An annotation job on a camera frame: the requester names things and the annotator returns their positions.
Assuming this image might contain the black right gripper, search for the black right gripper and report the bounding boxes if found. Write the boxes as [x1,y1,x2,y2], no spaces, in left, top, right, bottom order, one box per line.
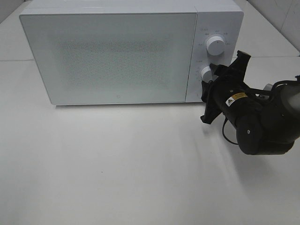
[201,51,251,124]

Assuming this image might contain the white microwave knob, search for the white microwave knob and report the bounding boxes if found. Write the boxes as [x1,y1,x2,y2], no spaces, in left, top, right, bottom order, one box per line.
[205,34,225,56]
[200,66,213,83]

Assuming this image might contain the white microwave door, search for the white microwave door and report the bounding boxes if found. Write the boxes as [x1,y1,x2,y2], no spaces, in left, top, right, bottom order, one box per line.
[20,13,196,105]

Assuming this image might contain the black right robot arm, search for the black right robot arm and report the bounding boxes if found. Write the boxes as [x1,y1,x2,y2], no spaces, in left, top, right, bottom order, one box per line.
[201,51,300,155]

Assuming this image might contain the white microwave oven body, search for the white microwave oven body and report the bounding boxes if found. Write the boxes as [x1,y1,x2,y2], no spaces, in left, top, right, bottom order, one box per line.
[19,0,244,103]

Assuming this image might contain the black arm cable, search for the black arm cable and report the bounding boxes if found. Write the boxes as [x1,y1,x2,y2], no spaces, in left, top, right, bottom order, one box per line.
[221,118,240,146]

